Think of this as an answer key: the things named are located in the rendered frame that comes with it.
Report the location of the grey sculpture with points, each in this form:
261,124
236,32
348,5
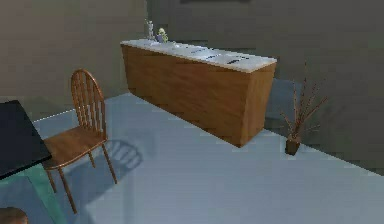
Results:
150,30

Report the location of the black dining table green legs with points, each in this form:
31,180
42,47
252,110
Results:
16,136

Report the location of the wooden counter white top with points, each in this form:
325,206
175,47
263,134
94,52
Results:
200,96

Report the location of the brown potted twig plant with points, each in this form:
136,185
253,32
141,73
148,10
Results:
298,126

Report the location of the brown wooden spindle-back chair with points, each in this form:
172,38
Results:
76,140

